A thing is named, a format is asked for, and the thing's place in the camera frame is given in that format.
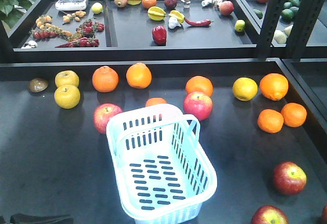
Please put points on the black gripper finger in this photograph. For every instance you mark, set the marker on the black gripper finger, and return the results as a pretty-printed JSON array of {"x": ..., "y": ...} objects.
[{"x": 22, "y": 218}]

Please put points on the light blue plastic basket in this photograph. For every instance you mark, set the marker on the light blue plastic basket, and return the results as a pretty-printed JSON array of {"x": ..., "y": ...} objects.
[{"x": 162, "y": 173}]

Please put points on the yellow pear apple lower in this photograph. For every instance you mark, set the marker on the yellow pear apple lower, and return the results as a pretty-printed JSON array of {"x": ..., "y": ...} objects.
[{"x": 67, "y": 96}]

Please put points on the yellow pear apple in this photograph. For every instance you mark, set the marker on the yellow pear apple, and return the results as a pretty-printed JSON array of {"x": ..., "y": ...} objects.
[
  {"x": 66, "y": 77},
  {"x": 67, "y": 96}
]

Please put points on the pink red apple left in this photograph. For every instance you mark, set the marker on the pink red apple left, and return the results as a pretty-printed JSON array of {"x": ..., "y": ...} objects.
[{"x": 103, "y": 114}]

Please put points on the pink red apple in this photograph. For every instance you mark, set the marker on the pink red apple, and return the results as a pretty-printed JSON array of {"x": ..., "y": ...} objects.
[
  {"x": 103, "y": 114},
  {"x": 199, "y": 104}
]

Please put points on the brown mushroom cap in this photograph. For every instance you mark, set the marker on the brown mushroom cap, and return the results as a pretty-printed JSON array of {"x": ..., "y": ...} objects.
[{"x": 37, "y": 85}]

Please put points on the yellow pear apple upper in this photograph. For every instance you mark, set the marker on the yellow pear apple upper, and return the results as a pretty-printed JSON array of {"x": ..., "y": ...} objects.
[{"x": 66, "y": 77}]

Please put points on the orange back left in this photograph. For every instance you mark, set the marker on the orange back left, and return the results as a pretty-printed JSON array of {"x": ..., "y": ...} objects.
[{"x": 105, "y": 79}]

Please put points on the small orange left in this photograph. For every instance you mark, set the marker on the small orange left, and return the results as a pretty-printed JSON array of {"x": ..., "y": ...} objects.
[{"x": 155, "y": 101}]

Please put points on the pink red apple centre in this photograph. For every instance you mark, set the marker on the pink red apple centre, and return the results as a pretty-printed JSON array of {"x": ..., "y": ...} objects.
[{"x": 199, "y": 104}]

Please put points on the orange behind centre apple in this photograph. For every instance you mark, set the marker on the orange behind centre apple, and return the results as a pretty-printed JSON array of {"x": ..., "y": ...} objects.
[{"x": 199, "y": 84}]

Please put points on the red bell pepper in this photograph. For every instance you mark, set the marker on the red bell pepper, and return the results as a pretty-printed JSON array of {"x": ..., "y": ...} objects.
[{"x": 159, "y": 34}]

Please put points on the red apple front left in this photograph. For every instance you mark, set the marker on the red apple front left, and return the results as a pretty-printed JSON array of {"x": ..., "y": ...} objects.
[{"x": 270, "y": 215}]

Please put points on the white garlic bulb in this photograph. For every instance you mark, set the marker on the white garlic bulb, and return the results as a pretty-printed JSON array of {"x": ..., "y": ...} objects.
[{"x": 173, "y": 23}]

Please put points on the yellow round citrus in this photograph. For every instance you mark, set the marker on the yellow round citrus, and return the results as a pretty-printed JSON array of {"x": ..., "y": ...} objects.
[{"x": 244, "y": 89}]

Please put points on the small tangerine left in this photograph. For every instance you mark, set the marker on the small tangerine left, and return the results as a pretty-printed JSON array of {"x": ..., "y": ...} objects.
[{"x": 270, "y": 121}]

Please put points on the small tangerine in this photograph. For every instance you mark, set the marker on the small tangerine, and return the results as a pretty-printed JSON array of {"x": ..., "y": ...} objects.
[
  {"x": 270, "y": 121},
  {"x": 294, "y": 114}
]

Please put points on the red chili pepper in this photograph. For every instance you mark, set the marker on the red chili pepper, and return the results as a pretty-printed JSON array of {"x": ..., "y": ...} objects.
[{"x": 202, "y": 23}]

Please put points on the red apple middle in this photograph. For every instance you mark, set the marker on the red apple middle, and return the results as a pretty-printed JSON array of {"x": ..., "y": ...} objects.
[{"x": 289, "y": 178}]

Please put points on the black wood produce display stand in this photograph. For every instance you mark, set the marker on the black wood produce display stand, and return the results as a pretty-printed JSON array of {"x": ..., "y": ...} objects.
[{"x": 53, "y": 160}]

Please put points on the large orange right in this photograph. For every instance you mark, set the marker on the large orange right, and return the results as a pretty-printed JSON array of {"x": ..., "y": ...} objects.
[{"x": 274, "y": 86}]

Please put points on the small tangerine right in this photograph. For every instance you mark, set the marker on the small tangerine right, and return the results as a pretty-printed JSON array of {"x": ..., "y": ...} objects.
[{"x": 294, "y": 114}]

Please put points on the red apple front right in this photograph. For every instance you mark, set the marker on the red apple front right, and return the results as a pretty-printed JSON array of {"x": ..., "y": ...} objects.
[{"x": 324, "y": 215}]

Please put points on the white pear large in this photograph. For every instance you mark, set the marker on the white pear large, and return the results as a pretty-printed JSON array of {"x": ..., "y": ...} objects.
[{"x": 280, "y": 37}]

